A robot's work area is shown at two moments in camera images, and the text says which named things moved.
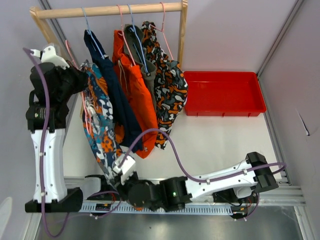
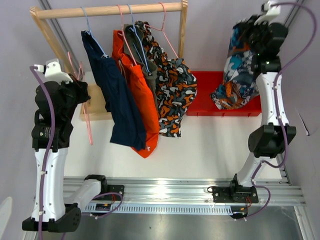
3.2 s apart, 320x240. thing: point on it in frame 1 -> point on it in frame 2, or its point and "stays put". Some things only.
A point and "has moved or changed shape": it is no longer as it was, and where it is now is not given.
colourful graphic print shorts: x=104 y=137 -> x=238 y=86
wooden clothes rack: x=39 y=13 stays put
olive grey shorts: x=134 y=41 stays put
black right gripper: x=121 y=187 -> x=249 y=26
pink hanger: x=122 y=34 stays put
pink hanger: x=75 y=64 has moved or changed shape
